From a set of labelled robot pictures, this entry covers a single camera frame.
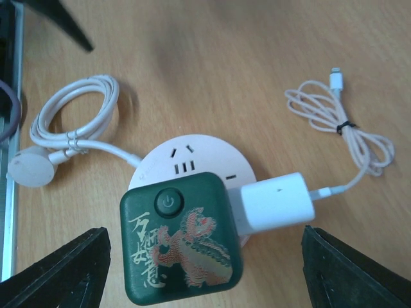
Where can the green cube socket adapter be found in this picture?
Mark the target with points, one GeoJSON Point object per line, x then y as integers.
{"type": "Point", "coordinates": [179, 240]}

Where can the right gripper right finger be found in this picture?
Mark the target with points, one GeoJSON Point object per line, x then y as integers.
{"type": "Point", "coordinates": [337, 275]}

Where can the aluminium front rail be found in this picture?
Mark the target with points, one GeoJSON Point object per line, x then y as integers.
{"type": "Point", "coordinates": [14, 25]}

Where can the round pink power strip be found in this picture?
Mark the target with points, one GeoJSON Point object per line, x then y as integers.
{"type": "Point", "coordinates": [192, 154]}

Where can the white usb charger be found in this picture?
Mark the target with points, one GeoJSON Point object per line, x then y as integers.
{"type": "Point", "coordinates": [270, 204]}

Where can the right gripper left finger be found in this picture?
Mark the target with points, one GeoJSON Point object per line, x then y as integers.
{"type": "Point", "coordinates": [72, 276]}

